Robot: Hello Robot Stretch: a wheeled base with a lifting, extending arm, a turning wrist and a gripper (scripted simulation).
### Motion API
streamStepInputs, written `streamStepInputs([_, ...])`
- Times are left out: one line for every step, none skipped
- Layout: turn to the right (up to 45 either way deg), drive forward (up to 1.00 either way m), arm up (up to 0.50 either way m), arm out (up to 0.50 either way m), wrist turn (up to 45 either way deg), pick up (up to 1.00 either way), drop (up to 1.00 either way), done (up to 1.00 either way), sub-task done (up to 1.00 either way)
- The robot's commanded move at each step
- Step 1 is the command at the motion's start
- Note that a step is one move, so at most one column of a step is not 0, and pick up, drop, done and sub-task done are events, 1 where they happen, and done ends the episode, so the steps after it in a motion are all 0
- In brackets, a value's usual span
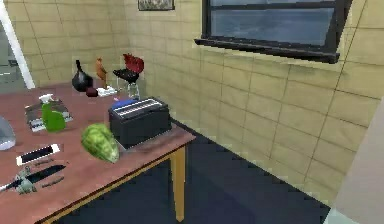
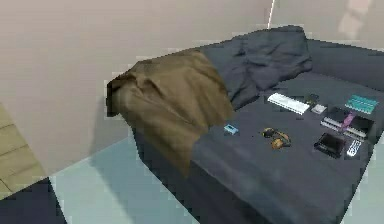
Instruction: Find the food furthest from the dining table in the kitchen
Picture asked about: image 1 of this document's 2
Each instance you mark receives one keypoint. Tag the black toaster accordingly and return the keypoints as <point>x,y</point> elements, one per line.
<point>140,124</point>

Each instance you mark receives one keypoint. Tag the clear glass cup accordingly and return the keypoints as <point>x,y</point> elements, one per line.
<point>133,90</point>

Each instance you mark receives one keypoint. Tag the blue flat object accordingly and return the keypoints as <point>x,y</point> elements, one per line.
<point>123,103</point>

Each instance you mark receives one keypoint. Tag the black and red grill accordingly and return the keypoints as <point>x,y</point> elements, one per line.
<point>130,71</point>

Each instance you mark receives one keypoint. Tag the green lettuce head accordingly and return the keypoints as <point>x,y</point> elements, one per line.
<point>99,142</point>

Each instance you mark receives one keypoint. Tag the brown figurine on white base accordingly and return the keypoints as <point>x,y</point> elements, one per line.
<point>102,74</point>

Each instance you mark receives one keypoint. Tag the dark red apple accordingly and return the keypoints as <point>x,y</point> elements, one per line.
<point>91,91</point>

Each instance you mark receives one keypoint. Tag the black round vase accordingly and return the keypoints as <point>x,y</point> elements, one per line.
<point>81,81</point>

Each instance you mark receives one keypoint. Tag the red-brown wooden table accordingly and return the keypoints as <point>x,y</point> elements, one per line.
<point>90,166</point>

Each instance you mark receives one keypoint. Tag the black-framed window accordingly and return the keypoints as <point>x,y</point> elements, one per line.
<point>271,25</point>

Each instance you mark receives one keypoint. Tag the green spray bottle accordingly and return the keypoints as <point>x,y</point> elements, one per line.
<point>52,118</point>

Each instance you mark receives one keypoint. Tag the grey book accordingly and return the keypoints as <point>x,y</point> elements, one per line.
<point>35,115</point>

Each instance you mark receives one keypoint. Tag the white-edged black phone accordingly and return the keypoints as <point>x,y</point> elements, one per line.
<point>37,154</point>

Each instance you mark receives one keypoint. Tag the black-bladed knife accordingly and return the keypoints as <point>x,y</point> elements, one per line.
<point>40,175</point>

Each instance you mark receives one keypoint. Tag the small grey figurine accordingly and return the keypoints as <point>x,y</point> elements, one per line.
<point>25,181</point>

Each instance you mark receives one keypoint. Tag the grey rounded object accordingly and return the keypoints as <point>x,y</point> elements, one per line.
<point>5,135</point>

